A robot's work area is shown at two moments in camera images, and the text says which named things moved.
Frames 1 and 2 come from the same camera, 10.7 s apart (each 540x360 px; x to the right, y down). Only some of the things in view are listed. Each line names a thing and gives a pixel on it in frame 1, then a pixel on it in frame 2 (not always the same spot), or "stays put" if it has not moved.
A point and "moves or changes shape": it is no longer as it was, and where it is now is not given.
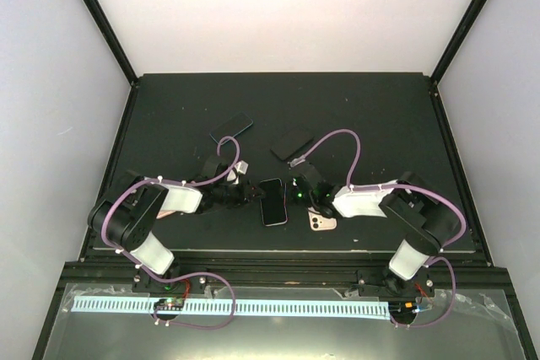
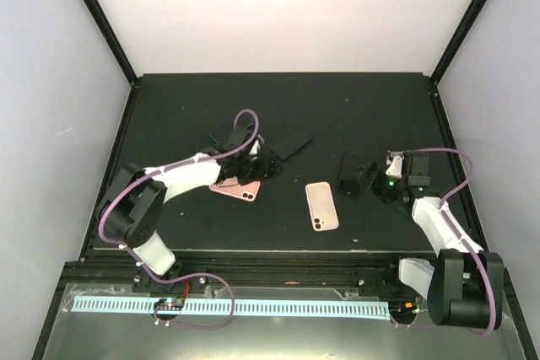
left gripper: [245, 196] to [263, 173]
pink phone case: [164, 212] moves or changes shape
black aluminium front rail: [289, 267] stays put
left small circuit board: [170, 304] stays put
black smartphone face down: [292, 143] stays put
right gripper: [287, 186] to [373, 185]
